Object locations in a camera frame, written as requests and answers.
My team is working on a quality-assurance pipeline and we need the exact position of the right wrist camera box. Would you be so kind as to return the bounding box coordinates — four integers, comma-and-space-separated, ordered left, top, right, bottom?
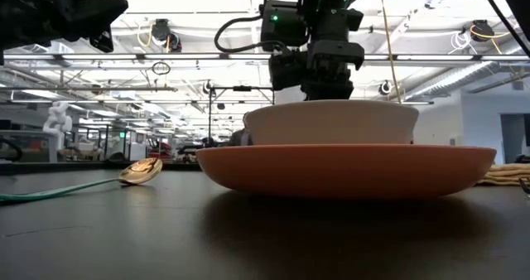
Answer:
267, 50, 310, 91

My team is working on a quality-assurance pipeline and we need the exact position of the long ceiling light strip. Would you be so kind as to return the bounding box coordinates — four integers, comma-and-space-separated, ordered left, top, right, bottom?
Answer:
0, 51, 530, 62

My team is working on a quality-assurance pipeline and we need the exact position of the grey-white bowl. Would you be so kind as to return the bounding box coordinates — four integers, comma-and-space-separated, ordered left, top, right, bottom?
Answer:
243, 99, 420, 147

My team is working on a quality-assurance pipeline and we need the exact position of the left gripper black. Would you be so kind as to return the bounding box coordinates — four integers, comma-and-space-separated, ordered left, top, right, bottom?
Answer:
0, 0, 128, 53

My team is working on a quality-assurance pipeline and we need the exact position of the black frame stand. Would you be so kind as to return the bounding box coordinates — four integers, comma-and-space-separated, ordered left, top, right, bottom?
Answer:
208, 84, 276, 148

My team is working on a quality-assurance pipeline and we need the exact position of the red-orange plate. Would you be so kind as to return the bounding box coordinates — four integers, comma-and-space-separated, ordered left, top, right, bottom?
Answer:
195, 142, 498, 201

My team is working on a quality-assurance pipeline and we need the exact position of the black metal table frame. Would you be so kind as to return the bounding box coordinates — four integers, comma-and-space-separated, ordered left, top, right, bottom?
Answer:
0, 160, 204, 176

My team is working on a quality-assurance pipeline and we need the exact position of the yellow cable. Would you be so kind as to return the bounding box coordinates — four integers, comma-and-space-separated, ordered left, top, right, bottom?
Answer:
378, 0, 403, 104

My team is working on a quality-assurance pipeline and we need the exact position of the gold spoon with green handle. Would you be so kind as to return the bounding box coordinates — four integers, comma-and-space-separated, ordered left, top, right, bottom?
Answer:
0, 157, 164, 203

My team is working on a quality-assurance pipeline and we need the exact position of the silver ventilation duct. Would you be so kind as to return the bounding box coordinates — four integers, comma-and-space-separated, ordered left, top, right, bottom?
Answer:
405, 60, 530, 103

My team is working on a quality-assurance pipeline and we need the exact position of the folded yellow cloth napkin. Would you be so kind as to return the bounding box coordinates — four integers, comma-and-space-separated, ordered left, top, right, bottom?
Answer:
475, 162, 530, 187

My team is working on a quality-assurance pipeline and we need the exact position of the person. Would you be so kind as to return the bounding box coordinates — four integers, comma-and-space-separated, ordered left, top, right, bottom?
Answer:
227, 112, 253, 147

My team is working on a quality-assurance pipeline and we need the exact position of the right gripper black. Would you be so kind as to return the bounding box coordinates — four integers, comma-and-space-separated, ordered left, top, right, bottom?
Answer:
301, 8, 365, 102

